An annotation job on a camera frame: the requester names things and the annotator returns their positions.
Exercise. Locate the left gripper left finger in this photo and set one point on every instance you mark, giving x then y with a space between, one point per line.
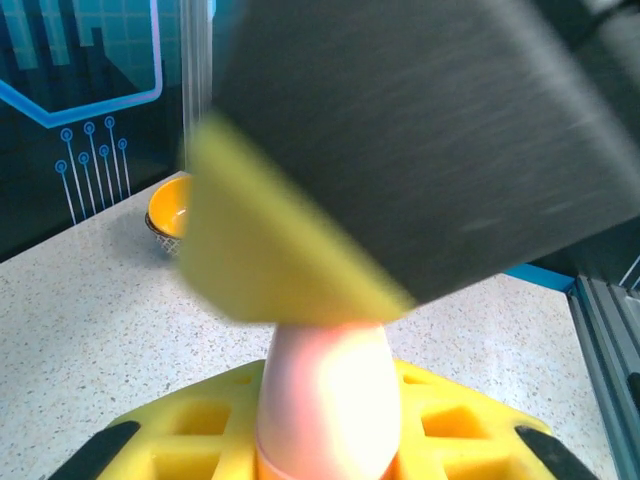
190 430

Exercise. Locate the orange bowl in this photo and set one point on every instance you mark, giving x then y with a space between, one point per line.
170 210

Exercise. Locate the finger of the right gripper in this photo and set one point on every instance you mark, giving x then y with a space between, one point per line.
400 150

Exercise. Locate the aluminum frame post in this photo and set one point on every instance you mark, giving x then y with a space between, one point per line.
197 60

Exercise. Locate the blue table edge trim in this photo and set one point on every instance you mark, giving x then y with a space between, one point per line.
540 277

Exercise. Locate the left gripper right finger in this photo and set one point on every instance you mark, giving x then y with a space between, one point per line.
450 425

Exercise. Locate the aluminum side rail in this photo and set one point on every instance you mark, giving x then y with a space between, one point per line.
610 340

